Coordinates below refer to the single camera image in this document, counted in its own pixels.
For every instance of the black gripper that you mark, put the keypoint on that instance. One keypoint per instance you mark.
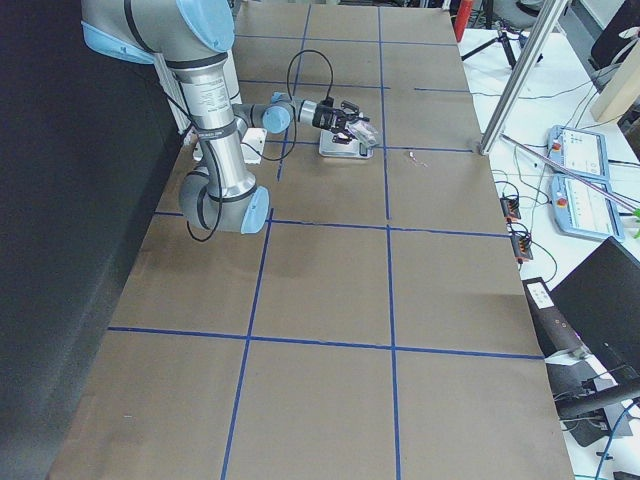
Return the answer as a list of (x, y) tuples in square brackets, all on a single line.
[(322, 119)]

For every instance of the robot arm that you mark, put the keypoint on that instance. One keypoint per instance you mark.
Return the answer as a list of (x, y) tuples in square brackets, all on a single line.
[(195, 38)]

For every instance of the digital kitchen scale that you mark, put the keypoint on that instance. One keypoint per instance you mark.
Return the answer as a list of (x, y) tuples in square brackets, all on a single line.
[(353, 149)]

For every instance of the red cylinder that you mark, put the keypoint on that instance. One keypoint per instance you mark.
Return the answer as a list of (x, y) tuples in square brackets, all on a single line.
[(462, 18)]

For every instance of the black tripod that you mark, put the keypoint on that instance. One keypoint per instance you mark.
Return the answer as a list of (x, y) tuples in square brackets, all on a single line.
[(505, 43)]

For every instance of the long pink stick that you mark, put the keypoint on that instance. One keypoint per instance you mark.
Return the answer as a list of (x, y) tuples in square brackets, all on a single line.
[(626, 205)]

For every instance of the far teach pendant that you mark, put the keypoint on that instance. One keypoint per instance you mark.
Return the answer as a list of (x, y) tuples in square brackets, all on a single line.
[(581, 151)]

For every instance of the teach pendant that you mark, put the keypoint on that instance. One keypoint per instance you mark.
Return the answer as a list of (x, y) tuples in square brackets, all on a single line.
[(580, 211), (581, 151)]

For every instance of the near teach pendant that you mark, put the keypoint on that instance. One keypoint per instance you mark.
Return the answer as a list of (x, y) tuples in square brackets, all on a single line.
[(580, 211)]

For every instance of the black computer monitor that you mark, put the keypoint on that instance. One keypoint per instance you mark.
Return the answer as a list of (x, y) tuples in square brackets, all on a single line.
[(600, 300)]

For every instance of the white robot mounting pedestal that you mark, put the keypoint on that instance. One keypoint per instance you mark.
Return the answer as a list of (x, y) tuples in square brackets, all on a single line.
[(252, 143)]

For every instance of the aluminium frame post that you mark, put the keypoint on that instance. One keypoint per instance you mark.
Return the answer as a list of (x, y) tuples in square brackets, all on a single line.
[(545, 23)]

